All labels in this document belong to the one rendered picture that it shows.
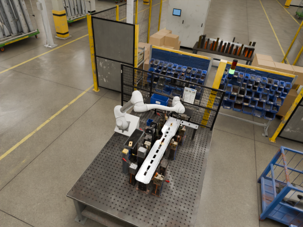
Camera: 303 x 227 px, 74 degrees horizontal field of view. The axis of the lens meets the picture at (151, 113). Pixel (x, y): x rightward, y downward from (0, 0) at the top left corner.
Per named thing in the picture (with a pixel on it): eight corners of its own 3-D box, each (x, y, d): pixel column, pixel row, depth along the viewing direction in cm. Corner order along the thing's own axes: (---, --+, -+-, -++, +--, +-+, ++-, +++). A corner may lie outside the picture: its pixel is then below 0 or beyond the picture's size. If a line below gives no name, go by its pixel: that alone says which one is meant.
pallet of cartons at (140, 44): (154, 88, 614) (158, 55, 550) (129, 83, 628) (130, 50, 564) (163, 72, 707) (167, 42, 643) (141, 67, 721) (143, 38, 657)
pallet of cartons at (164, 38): (167, 71, 716) (172, 41, 652) (147, 65, 738) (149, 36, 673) (177, 59, 805) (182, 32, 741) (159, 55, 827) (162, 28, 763)
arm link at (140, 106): (147, 109, 284) (145, 100, 287) (135, 111, 279) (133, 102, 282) (145, 112, 296) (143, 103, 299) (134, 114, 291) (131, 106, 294)
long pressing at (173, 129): (149, 185, 242) (150, 185, 241) (133, 179, 248) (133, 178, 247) (181, 120, 346) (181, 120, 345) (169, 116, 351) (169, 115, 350)
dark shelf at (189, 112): (190, 118, 350) (191, 117, 348) (143, 103, 374) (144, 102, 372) (194, 111, 367) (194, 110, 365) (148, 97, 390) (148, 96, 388)
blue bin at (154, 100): (165, 108, 363) (166, 102, 355) (149, 103, 371) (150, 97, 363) (168, 103, 376) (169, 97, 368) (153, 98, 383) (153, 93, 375)
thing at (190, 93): (193, 104, 359) (197, 89, 340) (181, 101, 365) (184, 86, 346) (193, 104, 360) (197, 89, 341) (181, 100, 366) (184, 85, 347)
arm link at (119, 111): (113, 120, 339) (111, 108, 344) (122, 119, 348) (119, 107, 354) (136, 102, 280) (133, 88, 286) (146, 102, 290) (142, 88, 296)
